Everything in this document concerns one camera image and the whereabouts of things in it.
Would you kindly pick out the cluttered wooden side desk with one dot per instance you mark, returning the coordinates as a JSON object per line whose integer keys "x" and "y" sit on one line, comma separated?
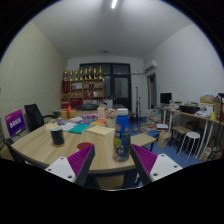
{"x": 200, "y": 115}

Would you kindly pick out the yellow gift box red ribbon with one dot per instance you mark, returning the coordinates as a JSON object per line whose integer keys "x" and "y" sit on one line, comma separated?
{"x": 68, "y": 114}

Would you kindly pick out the small light wooden table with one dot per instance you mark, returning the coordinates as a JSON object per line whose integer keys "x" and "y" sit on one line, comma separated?
{"x": 142, "y": 139}

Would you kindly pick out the black mug white inside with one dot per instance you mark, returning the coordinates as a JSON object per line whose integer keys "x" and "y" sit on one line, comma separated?
{"x": 57, "y": 136}

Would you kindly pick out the pink flowers in white pot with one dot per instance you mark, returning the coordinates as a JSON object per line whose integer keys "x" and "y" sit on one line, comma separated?
{"x": 111, "y": 115}

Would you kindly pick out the stack of books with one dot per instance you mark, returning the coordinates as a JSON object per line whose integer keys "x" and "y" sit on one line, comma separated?
{"x": 153, "y": 116}

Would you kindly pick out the brown wooden stool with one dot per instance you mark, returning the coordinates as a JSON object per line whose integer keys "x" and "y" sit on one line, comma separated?
{"x": 181, "y": 129}

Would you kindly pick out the orange standing card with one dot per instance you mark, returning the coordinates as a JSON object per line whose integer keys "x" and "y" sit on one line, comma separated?
{"x": 101, "y": 113}

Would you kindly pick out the black office chair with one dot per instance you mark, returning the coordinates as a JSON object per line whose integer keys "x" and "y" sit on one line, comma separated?
{"x": 33, "y": 116}

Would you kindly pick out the large pale yellow notebook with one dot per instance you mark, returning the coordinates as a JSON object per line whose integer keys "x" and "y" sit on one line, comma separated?
{"x": 100, "y": 130}

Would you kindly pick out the white round stool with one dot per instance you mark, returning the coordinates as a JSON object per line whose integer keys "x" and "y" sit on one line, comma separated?
{"x": 192, "y": 135}

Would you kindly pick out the blue drink bottle white cap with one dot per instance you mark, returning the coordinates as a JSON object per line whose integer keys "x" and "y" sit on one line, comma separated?
{"x": 122, "y": 136}

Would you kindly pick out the purple sign board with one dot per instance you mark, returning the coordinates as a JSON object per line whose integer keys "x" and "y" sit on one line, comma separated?
{"x": 15, "y": 122}

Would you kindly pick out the black computer monitor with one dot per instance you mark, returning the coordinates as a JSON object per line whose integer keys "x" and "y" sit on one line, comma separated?
{"x": 165, "y": 98}

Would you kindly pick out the teal book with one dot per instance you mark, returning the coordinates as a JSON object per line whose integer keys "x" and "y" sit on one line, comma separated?
{"x": 79, "y": 129}

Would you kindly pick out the brown paper bag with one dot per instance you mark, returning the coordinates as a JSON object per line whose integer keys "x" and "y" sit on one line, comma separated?
{"x": 164, "y": 139}

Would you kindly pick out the white booklet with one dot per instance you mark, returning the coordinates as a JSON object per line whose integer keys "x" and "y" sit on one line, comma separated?
{"x": 69, "y": 126}

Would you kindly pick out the flat round red coaster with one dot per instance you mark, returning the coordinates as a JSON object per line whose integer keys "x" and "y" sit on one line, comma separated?
{"x": 82, "y": 145}

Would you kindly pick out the white wall air conditioner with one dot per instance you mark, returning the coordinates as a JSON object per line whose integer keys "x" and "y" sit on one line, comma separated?
{"x": 150, "y": 65}

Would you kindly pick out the ceiling light tube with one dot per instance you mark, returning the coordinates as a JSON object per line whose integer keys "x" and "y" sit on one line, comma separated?
{"x": 114, "y": 4}

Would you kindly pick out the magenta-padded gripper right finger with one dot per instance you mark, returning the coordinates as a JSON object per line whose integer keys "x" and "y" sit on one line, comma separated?
{"x": 161, "y": 166}

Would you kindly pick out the small pale yellow notebook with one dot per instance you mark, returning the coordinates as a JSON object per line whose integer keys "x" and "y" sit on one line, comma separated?
{"x": 51, "y": 126}

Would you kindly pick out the wooden shelf unit with trophies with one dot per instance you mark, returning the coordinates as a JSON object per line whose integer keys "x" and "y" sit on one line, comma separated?
{"x": 83, "y": 93}

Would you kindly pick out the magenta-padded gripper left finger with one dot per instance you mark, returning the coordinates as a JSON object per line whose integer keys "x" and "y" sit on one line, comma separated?
{"x": 63, "y": 168}

